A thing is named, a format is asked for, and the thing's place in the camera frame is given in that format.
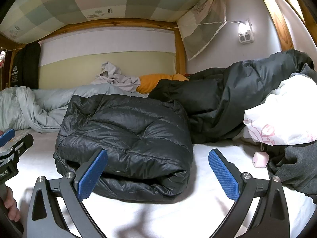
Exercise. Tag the small pink device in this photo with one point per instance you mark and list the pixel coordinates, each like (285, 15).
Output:
(260, 159)

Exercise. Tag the orange pillow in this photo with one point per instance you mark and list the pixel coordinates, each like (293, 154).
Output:
(149, 82)

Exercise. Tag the black hanging bag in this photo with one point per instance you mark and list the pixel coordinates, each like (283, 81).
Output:
(25, 68)

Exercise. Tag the dark green down coat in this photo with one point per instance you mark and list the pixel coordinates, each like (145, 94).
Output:
(215, 99)

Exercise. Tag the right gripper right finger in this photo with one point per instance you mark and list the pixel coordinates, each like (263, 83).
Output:
(271, 216)

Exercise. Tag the crumpled grey cloth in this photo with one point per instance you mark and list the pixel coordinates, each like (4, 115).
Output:
(111, 74)

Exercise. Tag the light grey-blue duvet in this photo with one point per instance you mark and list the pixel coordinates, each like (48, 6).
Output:
(43, 110)

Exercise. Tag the person's left hand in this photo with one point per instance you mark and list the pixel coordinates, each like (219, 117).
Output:
(11, 204)

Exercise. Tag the dark grey garment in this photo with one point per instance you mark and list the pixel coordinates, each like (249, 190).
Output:
(295, 165)

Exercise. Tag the checkered overhead bed sheet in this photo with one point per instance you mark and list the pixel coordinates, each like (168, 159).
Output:
(198, 20)

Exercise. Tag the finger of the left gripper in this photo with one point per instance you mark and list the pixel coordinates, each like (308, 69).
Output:
(6, 137)

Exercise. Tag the wall night light socket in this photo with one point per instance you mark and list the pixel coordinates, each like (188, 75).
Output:
(245, 32)

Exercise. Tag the white floral pillow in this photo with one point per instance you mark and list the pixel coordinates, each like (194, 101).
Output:
(283, 118)

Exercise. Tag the wooden bunk bed frame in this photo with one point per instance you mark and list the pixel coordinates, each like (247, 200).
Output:
(72, 55)

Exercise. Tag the black quilted puffer jacket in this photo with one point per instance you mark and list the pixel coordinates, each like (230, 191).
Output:
(148, 143)

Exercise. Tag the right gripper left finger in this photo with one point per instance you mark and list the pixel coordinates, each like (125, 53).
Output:
(45, 218)

